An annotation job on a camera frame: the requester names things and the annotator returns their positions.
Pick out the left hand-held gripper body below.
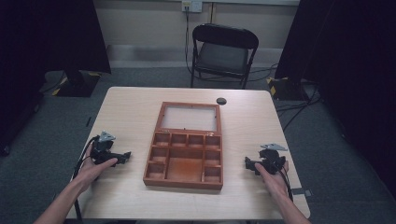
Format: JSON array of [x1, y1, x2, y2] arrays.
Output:
[[90, 130, 125, 166]]

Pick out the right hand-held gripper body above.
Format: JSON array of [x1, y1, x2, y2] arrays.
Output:
[[257, 143, 288, 175]]

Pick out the wooden compartment box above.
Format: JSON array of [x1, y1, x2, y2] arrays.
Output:
[[142, 101, 224, 191]]

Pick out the person's right hand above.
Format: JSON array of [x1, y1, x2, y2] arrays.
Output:
[[254, 160, 291, 201]]

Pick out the person's left hand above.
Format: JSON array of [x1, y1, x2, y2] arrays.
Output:
[[73, 144, 120, 191]]

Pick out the grey floor tape strip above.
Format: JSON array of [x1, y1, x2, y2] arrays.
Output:
[[290, 188, 314, 198]]

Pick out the black stand base yellow stripes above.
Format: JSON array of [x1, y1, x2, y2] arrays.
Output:
[[51, 70, 103, 99], [266, 76, 310, 102]]

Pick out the black folding chair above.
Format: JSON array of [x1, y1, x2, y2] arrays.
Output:
[[190, 22, 261, 91]]

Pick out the left hand-held gripper black cable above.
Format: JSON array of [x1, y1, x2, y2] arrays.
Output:
[[70, 134, 101, 222]]

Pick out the hand-held gripper black cable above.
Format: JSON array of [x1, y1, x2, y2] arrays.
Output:
[[277, 167, 295, 203], [70, 134, 101, 222]]

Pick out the right hand-held gripper black cable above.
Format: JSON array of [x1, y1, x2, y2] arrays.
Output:
[[277, 167, 295, 203]]

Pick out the black floor cables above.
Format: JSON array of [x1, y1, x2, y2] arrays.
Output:
[[248, 63, 323, 133]]

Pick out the black cable from wall outlet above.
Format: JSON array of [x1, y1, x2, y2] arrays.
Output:
[[184, 7, 194, 75]]

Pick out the white wall outlet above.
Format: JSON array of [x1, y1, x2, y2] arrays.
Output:
[[181, 0, 204, 14]]

